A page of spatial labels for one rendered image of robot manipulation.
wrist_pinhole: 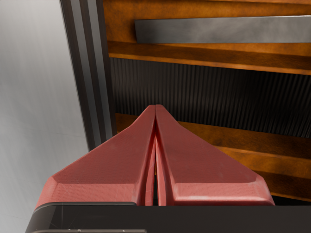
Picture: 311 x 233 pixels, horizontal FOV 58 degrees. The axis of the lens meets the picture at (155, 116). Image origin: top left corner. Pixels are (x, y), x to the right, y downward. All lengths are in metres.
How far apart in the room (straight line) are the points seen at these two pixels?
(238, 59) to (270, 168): 0.21
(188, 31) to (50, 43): 0.16
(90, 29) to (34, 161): 0.16
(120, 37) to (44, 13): 0.19
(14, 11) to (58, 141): 0.12
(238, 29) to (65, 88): 0.19
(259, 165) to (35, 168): 0.33
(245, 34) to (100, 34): 0.16
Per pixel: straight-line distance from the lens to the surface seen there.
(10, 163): 0.36
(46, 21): 0.23
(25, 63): 0.26
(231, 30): 0.33
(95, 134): 0.29
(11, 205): 0.43
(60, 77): 0.25
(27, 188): 0.38
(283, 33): 0.33
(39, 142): 0.31
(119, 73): 0.58
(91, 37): 0.25
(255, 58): 0.36
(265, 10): 0.37
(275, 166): 0.49
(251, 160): 0.48
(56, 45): 0.24
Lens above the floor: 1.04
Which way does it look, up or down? 53 degrees down
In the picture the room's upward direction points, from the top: 157 degrees counter-clockwise
